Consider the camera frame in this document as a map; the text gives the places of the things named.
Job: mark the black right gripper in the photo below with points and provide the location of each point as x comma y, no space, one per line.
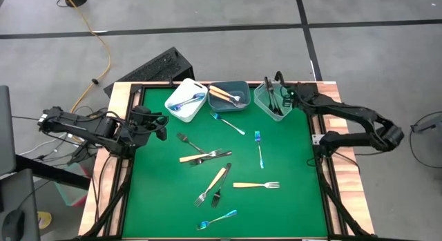
300,94

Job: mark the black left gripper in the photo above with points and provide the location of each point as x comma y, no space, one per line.
153,122

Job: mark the black metal fork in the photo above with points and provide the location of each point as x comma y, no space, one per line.
221,154
215,199
266,87
279,110
271,103
183,137

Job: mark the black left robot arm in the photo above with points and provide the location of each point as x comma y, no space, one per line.
86,127

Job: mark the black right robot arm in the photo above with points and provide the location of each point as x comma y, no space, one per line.
345,110

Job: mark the white plastic bin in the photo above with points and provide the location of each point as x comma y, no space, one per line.
183,115

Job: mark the clear plastic bin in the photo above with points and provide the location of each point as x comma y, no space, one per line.
266,116

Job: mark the teal plastic bin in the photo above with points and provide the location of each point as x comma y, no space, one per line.
245,87

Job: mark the black perforated computer case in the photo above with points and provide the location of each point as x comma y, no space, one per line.
162,65

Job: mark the green table mat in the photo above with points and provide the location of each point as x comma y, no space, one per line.
155,220

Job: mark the black desk leg bar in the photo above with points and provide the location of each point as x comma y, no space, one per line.
52,172

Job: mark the yellow tape roll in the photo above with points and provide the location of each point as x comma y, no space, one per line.
46,220

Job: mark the grey desk panel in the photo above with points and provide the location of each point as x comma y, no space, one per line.
7,130

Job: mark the dark grey desk mat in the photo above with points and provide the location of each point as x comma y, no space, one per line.
20,192

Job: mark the black computer mouse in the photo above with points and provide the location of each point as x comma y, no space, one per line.
13,227

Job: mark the black table frame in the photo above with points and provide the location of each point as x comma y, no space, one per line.
326,206

